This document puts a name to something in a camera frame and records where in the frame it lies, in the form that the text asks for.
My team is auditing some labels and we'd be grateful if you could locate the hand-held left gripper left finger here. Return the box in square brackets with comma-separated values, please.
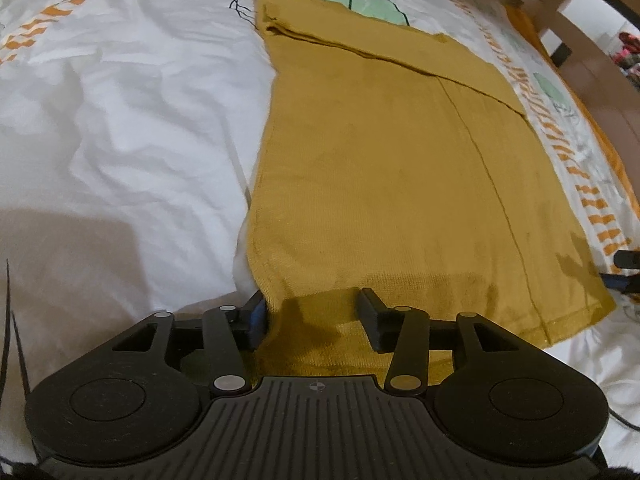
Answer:
[112, 292, 271, 393]

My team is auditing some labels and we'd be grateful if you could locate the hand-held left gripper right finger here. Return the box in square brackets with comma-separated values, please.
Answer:
[356, 287, 523, 392]

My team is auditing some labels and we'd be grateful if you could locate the mustard yellow knit sweater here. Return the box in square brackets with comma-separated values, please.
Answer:
[234, 0, 617, 391]

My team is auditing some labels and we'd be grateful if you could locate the colourful clothes pile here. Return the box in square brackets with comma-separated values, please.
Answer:
[617, 31, 640, 77]

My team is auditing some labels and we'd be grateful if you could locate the white leaf print blanket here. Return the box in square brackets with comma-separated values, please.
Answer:
[0, 0, 640, 461]

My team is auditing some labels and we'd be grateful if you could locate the black cable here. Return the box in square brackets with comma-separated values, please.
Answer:
[606, 410, 640, 432]

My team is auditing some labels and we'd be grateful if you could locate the wooden bed frame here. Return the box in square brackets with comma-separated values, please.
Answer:
[420, 0, 640, 171]

